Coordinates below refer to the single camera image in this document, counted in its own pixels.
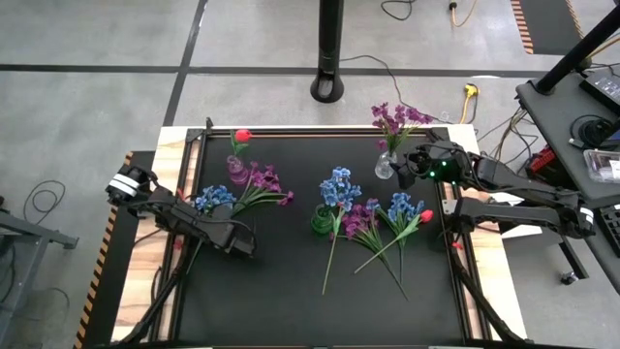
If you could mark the green patterned glass vase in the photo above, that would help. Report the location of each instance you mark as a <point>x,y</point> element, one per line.
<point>321,222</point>

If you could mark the pink ribbed glass vase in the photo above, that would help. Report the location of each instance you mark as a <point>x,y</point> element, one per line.
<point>236,170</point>

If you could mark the black pole floor stand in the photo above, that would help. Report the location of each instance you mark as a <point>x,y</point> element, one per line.
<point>329,48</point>

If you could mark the blue artificial flower bunch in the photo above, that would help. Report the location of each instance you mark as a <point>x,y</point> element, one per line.
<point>213,196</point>
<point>339,189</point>
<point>402,208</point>

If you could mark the black slanted mounting pole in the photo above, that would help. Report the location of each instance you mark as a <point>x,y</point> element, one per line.
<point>581,48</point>

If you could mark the grey metal cart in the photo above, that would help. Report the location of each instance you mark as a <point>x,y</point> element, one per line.
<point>29,232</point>

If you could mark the black caster wheel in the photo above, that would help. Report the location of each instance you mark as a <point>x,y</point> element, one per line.
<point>569,277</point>

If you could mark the red artificial tulip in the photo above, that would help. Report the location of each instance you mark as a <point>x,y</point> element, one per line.
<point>242,136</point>
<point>426,216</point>

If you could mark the clear plastic box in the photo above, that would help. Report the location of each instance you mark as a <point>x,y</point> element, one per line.
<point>603,165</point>

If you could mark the grey side table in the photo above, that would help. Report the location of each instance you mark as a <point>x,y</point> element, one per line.
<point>557,126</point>

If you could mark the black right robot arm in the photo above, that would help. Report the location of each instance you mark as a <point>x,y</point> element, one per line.
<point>523,186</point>

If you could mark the black keypad device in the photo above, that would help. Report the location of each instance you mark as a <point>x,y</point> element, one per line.
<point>605,87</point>

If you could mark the black keyboard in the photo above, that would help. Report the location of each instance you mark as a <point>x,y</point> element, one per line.
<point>611,230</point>

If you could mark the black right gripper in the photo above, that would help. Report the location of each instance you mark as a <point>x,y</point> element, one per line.
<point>436,165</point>

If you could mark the purple artificial flower bunch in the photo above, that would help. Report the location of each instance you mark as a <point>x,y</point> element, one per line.
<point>358,220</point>
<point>266,181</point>
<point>397,118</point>

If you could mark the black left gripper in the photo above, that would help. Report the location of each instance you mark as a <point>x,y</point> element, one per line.
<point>227,235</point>

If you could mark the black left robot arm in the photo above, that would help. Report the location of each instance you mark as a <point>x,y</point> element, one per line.
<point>164,208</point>

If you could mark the black mat orange stripes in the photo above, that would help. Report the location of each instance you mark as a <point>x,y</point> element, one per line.
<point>547,24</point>

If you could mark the clear glass vase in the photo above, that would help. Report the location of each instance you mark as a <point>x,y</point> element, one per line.
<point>385,167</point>

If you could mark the black mat hazard stripes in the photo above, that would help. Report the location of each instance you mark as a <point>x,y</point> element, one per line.
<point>109,271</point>

